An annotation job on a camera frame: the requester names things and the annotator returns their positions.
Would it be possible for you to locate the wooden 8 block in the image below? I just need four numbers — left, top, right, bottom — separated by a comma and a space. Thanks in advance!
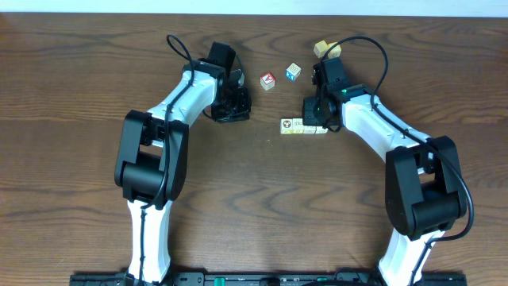
315, 126, 328, 134

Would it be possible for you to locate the yellow-edged wooden block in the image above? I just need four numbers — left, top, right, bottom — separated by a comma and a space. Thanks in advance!
292, 118, 305, 133

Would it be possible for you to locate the soccer ball block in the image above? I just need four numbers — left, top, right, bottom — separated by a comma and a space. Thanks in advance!
280, 118, 294, 134

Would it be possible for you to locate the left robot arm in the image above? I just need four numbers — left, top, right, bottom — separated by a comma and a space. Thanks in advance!
114, 42, 252, 285

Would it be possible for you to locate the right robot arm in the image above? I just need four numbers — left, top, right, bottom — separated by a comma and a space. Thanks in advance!
302, 58, 474, 285

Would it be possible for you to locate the red A block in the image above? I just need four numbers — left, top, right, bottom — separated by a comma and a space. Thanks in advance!
260, 72, 276, 91

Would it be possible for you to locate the blue X block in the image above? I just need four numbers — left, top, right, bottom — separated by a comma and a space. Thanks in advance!
286, 63, 302, 82

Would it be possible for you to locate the yellow block right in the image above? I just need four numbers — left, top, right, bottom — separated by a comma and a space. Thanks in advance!
327, 42, 341, 59

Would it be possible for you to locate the yellow block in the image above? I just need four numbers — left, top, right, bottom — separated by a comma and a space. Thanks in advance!
327, 42, 341, 59
314, 41, 329, 58

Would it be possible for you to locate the yellow block left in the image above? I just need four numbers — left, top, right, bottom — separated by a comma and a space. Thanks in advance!
314, 41, 329, 58

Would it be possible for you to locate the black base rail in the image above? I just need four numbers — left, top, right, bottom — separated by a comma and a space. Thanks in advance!
69, 271, 469, 286

